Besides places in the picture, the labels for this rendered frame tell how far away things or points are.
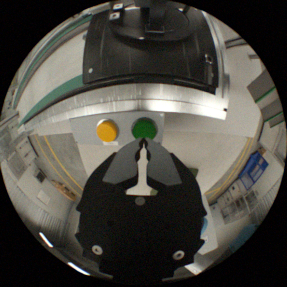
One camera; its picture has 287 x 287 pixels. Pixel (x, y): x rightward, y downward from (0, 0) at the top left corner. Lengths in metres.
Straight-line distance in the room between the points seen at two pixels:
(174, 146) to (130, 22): 0.34
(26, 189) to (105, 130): 8.20
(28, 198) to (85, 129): 8.36
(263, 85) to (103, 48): 0.29
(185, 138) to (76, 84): 0.34
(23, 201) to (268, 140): 12.39
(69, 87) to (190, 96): 0.24
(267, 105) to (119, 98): 0.40
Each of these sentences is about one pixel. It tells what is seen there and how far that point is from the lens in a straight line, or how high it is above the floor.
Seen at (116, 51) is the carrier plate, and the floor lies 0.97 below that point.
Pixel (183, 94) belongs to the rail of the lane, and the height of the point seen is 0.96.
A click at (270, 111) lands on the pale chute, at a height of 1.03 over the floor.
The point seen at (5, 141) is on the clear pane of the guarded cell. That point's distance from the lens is 1.32.
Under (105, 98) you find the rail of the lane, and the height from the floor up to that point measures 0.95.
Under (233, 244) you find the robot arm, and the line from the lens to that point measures 0.19.
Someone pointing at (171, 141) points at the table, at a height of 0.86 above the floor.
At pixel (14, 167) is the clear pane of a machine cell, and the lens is 5.20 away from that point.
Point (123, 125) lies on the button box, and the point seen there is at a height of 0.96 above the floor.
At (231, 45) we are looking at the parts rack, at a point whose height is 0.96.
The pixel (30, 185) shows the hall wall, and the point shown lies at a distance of 8.25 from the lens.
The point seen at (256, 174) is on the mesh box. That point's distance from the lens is 4.44.
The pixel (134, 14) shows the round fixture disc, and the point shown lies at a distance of 0.19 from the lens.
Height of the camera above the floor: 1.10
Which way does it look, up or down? 59 degrees down
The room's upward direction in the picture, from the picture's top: 176 degrees counter-clockwise
